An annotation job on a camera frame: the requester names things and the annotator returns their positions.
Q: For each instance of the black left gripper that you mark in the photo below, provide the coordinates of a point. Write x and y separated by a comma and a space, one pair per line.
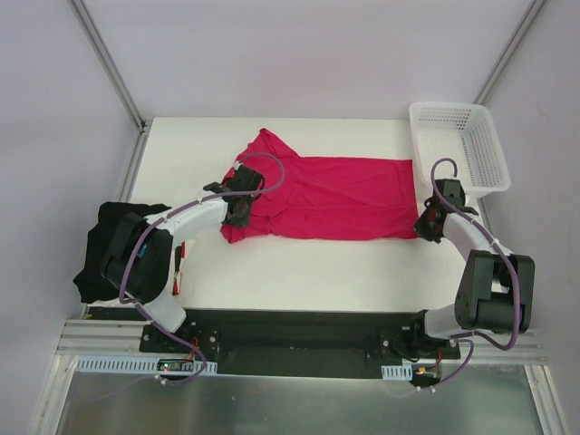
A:
242, 210

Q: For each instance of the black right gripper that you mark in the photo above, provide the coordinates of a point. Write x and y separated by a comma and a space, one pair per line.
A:
426, 225

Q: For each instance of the pink t shirt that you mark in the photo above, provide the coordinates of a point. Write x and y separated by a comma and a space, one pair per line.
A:
331, 198

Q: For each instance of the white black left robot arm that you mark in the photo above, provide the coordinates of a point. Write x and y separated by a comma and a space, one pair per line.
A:
142, 251

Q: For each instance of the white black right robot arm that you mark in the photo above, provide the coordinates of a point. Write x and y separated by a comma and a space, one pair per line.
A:
495, 293

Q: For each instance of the white red folded shirt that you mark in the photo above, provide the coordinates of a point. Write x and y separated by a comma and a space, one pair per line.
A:
180, 254

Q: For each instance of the white perforated plastic basket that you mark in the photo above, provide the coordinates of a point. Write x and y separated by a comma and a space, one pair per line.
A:
465, 133

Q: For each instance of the black folded t shirt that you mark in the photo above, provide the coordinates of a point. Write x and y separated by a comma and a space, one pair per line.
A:
91, 285

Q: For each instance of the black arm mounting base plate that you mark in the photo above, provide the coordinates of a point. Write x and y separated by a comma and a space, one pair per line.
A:
301, 344

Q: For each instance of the white slotted cable duct right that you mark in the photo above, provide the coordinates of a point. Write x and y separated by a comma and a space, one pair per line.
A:
401, 372

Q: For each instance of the white slotted cable duct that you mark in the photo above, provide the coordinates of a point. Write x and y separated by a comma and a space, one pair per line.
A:
401, 372
143, 365

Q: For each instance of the aluminium frame rail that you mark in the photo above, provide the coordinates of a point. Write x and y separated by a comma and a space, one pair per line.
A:
100, 336

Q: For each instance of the white slotted cable duct left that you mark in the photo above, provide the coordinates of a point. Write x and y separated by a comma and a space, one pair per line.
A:
143, 365

